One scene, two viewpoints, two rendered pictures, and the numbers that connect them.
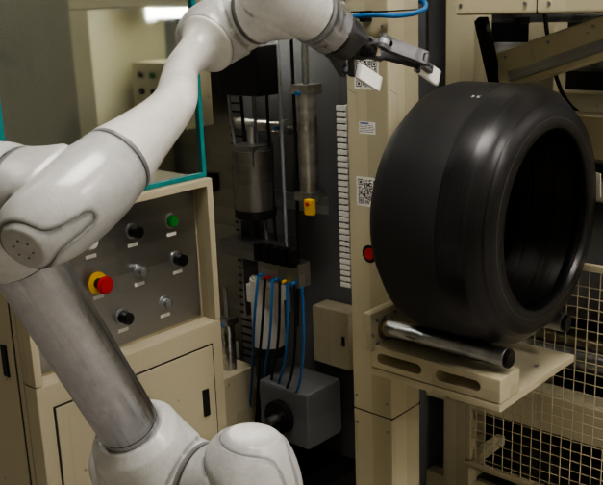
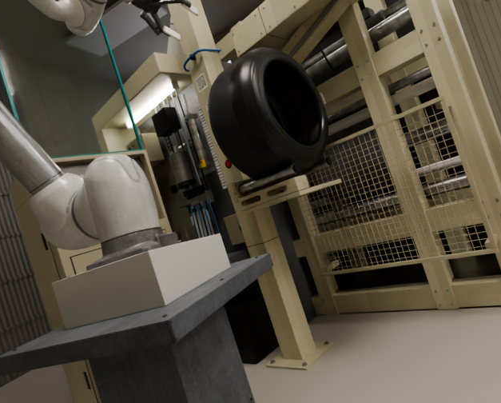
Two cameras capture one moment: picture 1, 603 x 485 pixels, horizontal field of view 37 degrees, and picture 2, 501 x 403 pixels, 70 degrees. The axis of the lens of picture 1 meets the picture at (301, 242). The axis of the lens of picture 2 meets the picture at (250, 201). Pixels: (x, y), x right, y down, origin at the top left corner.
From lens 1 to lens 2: 1.02 m
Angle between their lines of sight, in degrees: 17
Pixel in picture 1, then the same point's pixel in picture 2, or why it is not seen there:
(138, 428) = (43, 173)
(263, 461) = (109, 159)
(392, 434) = (267, 250)
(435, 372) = (266, 193)
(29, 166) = not seen: outside the picture
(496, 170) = (252, 69)
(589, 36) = (296, 41)
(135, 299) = not seen: hidden behind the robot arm
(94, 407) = (8, 157)
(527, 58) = not seen: hidden behind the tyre
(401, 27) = (210, 57)
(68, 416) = (80, 261)
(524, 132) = (264, 56)
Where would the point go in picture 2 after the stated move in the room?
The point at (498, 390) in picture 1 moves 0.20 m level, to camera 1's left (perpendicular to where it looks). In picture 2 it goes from (295, 182) to (249, 197)
